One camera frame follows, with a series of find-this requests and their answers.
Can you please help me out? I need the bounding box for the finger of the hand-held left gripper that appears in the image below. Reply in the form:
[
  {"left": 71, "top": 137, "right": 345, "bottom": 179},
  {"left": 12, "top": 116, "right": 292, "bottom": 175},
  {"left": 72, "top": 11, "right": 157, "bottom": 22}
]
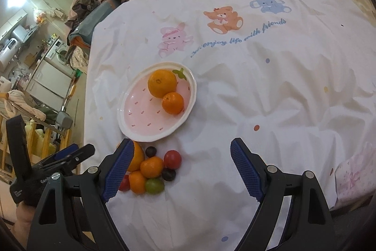
[
  {"left": 38, "top": 143, "right": 80, "bottom": 166},
  {"left": 40, "top": 144, "right": 96, "bottom": 176}
]

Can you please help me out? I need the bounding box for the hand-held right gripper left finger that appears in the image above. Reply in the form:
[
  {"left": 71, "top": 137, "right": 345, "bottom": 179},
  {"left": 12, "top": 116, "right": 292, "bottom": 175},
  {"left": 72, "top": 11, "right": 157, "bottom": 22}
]
[{"left": 29, "top": 138, "right": 136, "bottom": 251}]

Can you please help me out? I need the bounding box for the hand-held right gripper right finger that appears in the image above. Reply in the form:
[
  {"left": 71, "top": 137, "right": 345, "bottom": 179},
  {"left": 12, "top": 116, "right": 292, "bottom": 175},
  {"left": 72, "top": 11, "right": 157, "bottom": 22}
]
[{"left": 230, "top": 137, "right": 335, "bottom": 251}]

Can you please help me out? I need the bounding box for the red cherry tomato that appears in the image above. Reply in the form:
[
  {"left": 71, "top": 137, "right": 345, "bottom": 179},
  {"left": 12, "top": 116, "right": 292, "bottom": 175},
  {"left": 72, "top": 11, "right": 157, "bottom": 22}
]
[
  {"left": 118, "top": 175, "right": 130, "bottom": 192},
  {"left": 164, "top": 150, "right": 182, "bottom": 170}
]

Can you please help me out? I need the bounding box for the small mandarin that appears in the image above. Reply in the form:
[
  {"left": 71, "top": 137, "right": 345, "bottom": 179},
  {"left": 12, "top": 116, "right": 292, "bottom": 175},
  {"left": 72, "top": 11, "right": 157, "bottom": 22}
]
[
  {"left": 129, "top": 170, "right": 148, "bottom": 194},
  {"left": 162, "top": 92, "right": 184, "bottom": 115},
  {"left": 140, "top": 157, "right": 164, "bottom": 179}
]

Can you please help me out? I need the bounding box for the large orange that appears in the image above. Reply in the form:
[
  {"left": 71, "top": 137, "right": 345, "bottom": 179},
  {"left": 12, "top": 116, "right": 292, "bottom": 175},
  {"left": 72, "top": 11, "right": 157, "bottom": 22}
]
[
  {"left": 117, "top": 140, "right": 145, "bottom": 173},
  {"left": 148, "top": 69, "right": 178, "bottom": 99}
]

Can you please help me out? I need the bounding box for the green plum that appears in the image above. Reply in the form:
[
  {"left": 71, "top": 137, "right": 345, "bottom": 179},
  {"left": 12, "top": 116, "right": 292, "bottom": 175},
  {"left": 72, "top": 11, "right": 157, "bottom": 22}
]
[{"left": 145, "top": 177, "right": 165, "bottom": 195}]

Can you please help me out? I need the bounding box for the white round plate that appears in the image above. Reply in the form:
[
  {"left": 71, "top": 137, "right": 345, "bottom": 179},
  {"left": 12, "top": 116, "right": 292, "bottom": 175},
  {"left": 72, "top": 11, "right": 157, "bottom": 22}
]
[{"left": 117, "top": 62, "right": 197, "bottom": 142}]

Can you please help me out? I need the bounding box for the person's left hand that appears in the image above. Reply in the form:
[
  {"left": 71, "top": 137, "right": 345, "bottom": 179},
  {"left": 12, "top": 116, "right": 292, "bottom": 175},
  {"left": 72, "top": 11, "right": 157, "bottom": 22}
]
[{"left": 15, "top": 203, "right": 40, "bottom": 240}]

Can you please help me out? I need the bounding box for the wooden rack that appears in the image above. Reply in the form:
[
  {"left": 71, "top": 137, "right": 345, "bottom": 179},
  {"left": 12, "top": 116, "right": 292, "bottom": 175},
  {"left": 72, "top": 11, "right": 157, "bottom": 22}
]
[{"left": 0, "top": 110, "right": 74, "bottom": 181}]

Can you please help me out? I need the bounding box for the beige towel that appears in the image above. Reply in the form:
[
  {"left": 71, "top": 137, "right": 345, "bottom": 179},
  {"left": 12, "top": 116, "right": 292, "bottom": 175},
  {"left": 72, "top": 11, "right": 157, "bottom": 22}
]
[{"left": 4, "top": 89, "right": 46, "bottom": 120}]

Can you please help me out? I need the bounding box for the white cabinet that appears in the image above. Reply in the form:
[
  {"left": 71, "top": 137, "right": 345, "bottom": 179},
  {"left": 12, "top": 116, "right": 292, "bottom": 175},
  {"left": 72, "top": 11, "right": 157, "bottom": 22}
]
[{"left": 25, "top": 58, "right": 75, "bottom": 110}]

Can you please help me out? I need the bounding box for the white printed bed sheet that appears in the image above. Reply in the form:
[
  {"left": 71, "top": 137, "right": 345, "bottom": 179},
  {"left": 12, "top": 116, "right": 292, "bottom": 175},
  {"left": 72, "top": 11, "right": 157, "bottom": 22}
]
[{"left": 84, "top": 0, "right": 376, "bottom": 251}]

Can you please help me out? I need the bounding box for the floral cloth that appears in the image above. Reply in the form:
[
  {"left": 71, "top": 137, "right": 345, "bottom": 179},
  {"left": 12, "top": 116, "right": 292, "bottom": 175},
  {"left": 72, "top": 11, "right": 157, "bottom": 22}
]
[{"left": 71, "top": 47, "right": 89, "bottom": 74}]

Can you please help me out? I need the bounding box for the white washing machine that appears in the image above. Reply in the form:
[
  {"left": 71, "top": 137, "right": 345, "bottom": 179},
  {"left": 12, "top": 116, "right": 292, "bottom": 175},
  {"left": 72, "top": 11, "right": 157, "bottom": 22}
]
[{"left": 44, "top": 39, "right": 71, "bottom": 67}]

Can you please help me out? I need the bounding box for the white kitchen appliance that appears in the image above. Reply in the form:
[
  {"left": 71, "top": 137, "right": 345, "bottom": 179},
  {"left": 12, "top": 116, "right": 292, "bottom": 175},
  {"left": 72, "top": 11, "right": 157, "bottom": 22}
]
[{"left": 0, "top": 38, "right": 19, "bottom": 71}]

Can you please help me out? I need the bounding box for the pink bow printed cloth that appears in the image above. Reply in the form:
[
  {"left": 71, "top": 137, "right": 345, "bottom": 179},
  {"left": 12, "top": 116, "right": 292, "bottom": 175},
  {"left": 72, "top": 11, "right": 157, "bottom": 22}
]
[{"left": 334, "top": 142, "right": 376, "bottom": 210}]

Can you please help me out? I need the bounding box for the grey blue bag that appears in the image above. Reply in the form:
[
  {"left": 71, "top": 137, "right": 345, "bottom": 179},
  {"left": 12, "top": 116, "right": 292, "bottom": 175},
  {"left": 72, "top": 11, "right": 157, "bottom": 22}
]
[{"left": 68, "top": 0, "right": 121, "bottom": 47}]

